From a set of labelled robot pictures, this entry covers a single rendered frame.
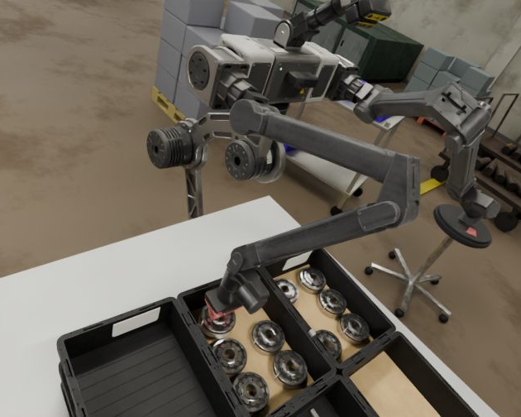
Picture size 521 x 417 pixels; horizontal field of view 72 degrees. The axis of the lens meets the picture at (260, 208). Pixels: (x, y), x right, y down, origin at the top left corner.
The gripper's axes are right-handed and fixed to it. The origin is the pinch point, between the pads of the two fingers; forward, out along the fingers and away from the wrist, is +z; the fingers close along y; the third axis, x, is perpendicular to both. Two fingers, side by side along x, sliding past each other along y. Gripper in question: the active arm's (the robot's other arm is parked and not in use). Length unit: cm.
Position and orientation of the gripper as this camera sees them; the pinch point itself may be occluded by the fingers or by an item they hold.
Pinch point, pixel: (219, 313)
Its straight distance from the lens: 107.6
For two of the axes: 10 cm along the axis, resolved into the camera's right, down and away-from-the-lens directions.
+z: -3.0, 7.3, 6.2
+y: 7.8, -1.9, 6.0
